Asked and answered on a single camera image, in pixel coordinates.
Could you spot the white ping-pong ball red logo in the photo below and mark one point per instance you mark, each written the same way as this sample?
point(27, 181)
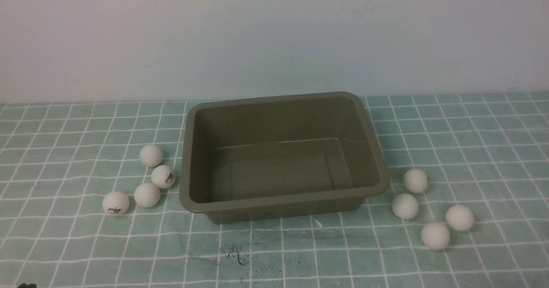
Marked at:
point(115, 203)
point(163, 176)

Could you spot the plain white ping-pong ball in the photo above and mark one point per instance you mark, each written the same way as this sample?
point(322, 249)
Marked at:
point(147, 195)
point(415, 181)
point(460, 217)
point(151, 155)
point(435, 236)
point(405, 206)

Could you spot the olive green plastic bin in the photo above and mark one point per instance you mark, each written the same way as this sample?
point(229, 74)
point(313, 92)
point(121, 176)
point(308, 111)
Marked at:
point(281, 156)

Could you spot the green checkered tablecloth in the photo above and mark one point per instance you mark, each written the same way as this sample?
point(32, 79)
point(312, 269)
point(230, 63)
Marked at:
point(487, 151)

